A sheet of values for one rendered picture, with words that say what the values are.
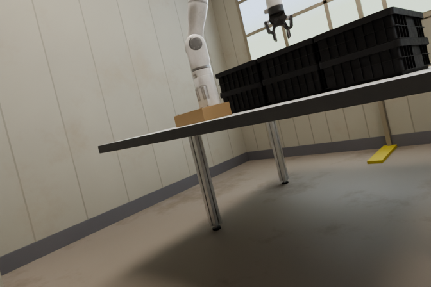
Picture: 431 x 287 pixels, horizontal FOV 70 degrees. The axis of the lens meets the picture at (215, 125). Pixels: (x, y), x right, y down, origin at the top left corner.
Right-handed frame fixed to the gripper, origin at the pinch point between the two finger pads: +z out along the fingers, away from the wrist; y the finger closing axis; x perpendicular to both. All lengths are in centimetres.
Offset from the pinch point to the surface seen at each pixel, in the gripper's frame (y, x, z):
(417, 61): 40, -30, 27
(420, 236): 36, -14, 100
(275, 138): -1, 113, 60
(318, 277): -13, -29, 100
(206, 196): -59, 42, 77
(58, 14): -156, 108, -86
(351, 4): 107, 168, -46
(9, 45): -183, 75, -58
